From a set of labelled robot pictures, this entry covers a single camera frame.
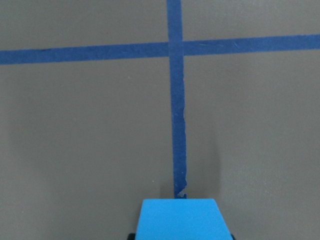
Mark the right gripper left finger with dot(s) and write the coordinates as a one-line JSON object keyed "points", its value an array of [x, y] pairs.
{"points": [[131, 236]]}

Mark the blue cube block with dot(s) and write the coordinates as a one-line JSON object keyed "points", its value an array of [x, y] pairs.
{"points": [[181, 219]]}

